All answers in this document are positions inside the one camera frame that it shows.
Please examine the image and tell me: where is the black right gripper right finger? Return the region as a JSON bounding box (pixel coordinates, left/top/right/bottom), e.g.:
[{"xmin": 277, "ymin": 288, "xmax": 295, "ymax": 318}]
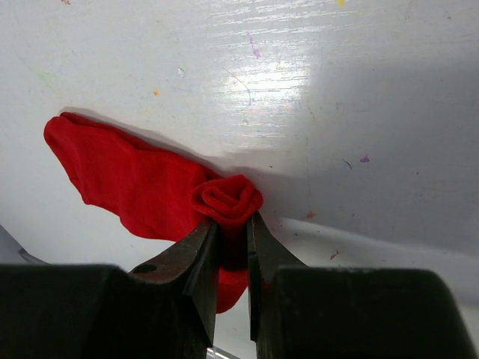
[{"xmin": 246, "ymin": 214, "xmax": 477, "ymax": 358}]

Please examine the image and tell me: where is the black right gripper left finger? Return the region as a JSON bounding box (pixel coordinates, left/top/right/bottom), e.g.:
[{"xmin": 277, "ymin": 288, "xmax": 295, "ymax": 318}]
[{"xmin": 1, "ymin": 220, "xmax": 219, "ymax": 358}]

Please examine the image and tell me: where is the red reindeer sock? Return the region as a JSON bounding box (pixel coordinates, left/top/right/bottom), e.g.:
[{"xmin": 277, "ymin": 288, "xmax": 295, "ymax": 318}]
[{"xmin": 43, "ymin": 112, "xmax": 263, "ymax": 313}]

